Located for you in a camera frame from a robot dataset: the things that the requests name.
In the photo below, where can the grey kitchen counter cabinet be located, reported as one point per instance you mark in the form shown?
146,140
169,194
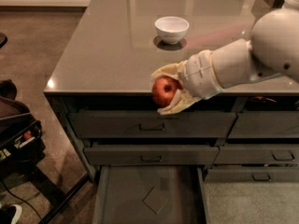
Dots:
107,63

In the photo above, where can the black and white shoe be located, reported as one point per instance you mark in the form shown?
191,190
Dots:
11,214

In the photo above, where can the top left drawer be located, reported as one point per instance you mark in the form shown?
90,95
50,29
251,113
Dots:
148,124

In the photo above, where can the middle left drawer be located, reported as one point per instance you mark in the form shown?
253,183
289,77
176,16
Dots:
150,154

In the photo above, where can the open bottom left drawer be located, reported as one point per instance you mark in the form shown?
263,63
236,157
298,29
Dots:
150,195

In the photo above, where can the top right drawer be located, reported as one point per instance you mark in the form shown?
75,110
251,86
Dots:
266,124

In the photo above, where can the white ceramic bowl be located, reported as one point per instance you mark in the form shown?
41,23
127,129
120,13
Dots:
171,29

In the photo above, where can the bottom right drawer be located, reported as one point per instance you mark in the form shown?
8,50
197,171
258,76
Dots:
265,174

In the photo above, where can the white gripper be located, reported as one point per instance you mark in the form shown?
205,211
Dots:
198,75

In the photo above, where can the middle right drawer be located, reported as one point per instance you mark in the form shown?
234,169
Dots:
258,154

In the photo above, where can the black cart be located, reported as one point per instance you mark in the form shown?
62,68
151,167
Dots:
19,132

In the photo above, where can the red apple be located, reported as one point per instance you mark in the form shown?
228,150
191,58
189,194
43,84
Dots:
164,90

